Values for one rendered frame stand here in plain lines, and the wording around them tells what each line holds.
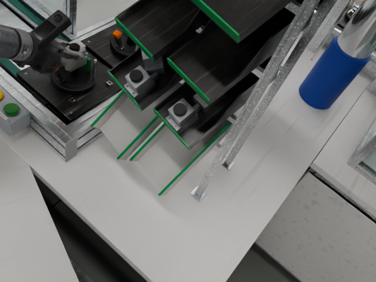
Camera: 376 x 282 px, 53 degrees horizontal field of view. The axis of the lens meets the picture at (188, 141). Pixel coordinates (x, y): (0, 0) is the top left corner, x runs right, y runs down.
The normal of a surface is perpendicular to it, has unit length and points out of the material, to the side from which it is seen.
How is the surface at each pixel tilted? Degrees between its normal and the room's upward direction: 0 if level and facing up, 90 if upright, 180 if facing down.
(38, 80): 0
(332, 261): 90
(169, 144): 45
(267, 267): 0
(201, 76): 25
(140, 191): 0
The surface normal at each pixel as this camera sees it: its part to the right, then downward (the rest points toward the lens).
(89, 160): 0.25, -0.57
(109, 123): -0.33, -0.11
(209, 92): -0.07, -0.34
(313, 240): -0.60, 0.54
